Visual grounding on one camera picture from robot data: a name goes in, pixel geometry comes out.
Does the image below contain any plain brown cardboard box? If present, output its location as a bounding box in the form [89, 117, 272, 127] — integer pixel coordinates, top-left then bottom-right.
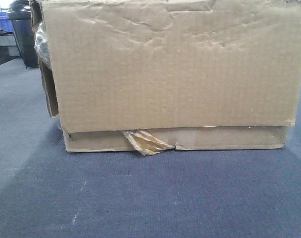
[30, 0, 301, 155]

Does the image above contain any blue plastic crate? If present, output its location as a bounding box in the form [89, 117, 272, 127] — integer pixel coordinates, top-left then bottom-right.
[0, 11, 13, 32]

